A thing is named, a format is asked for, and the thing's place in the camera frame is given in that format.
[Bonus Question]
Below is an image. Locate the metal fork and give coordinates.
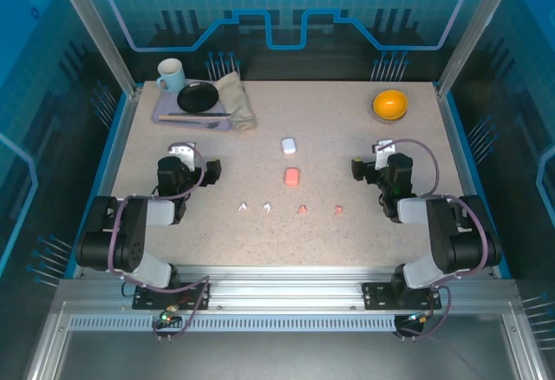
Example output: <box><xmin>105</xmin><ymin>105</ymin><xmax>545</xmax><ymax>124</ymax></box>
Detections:
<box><xmin>162</xmin><ymin>119</ymin><xmax>222</xmax><ymax>129</ymax></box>

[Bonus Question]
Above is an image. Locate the blue table edge trim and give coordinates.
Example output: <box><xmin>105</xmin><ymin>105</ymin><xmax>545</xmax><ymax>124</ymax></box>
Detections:
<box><xmin>444</xmin><ymin>88</ymin><xmax>513</xmax><ymax>279</ymax></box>
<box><xmin>63</xmin><ymin>91</ymin><xmax>131</xmax><ymax>279</ymax></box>

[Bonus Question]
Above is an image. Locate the beige folded cloth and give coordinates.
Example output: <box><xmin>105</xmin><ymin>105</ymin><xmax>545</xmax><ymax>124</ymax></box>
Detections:
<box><xmin>215</xmin><ymin>70</ymin><xmax>257</xmax><ymax>132</ymax></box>

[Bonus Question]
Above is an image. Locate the orange bowl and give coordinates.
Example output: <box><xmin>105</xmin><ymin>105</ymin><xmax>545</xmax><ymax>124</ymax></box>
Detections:
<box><xmin>371</xmin><ymin>89</ymin><xmax>409</xmax><ymax>125</ymax></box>

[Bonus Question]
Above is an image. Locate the black plate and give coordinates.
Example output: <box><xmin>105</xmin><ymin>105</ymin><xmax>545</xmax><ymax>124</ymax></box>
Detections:
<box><xmin>176</xmin><ymin>81</ymin><xmax>219</xmax><ymax>115</ymax></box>

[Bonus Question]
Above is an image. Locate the purple plastic tray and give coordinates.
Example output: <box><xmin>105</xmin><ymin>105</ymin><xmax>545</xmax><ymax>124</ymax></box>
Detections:
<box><xmin>151</xmin><ymin>78</ymin><xmax>238</xmax><ymax>133</ymax></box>

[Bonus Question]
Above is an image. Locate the light blue mug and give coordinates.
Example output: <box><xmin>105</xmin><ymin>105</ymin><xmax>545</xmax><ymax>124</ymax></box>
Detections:
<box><xmin>155</xmin><ymin>57</ymin><xmax>187</xmax><ymax>94</ymax></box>

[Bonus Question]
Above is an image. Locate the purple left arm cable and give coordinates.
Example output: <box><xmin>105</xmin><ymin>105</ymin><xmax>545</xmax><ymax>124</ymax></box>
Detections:
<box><xmin>106</xmin><ymin>141</ymin><xmax>212</xmax><ymax>341</ymax></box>

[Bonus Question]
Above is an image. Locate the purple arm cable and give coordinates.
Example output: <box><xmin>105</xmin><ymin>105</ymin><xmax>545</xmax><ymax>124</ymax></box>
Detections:
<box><xmin>375</xmin><ymin>138</ymin><xmax>491</xmax><ymax>341</ymax></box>
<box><xmin>106</xmin><ymin>141</ymin><xmax>212</xmax><ymax>341</ymax></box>

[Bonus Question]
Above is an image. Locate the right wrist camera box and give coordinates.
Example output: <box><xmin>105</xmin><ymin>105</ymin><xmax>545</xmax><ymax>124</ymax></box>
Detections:
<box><xmin>371</xmin><ymin>139</ymin><xmax>398</xmax><ymax>171</ymax></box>

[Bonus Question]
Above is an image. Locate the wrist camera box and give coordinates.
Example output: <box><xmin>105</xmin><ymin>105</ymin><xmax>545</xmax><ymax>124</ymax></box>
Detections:
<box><xmin>167</xmin><ymin>142</ymin><xmax>197</xmax><ymax>172</ymax></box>
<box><xmin>371</xmin><ymin>139</ymin><xmax>398</xmax><ymax>171</ymax></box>

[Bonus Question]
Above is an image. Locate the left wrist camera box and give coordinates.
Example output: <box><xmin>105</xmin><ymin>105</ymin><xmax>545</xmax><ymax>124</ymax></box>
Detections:
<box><xmin>167</xmin><ymin>142</ymin><xmax>197</xmax><ymax>172</ymax></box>

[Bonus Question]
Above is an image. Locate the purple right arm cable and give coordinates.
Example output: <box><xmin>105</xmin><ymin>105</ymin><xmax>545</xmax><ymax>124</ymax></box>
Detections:
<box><xmin>375</xmin><ymin>138</ymin><xmax>491</xmax><ymax>341</ymax></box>

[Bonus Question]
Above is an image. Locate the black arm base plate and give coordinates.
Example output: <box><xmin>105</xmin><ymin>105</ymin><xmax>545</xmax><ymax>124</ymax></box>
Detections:
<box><xmin>362</xmin><ymin>282</ymin><xmax>442</xmax><ymax>311</ymax></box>
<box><xmin>132</xmin><ymin>282</ymin><xmax>212</xmax><ymax>311</ymax></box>

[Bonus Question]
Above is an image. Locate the aluminum mounting rail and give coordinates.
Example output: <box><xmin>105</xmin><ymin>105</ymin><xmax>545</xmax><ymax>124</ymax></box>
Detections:
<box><xmin>55</xmin><ymin>265</ymin><xmax>521</xmax><ymax>317</ymax></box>

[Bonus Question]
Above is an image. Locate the slotted grey cable duct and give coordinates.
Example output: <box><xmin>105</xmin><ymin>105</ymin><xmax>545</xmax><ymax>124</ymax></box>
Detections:
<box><xmin>67</xmin><ymin>315</ymin><xmax>398</xmax><ymax>333</ymax></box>

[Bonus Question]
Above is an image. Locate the aluminum frame post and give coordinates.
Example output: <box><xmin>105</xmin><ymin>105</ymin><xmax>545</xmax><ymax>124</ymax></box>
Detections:
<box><xmin>48</xmin><ymin>0</ymin><xmax>143</xmax><ymax>100</ymax></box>
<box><xmin>434</xmin><ymin>0</ymin><xmax>513</xmax><ymax>100</ymax></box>

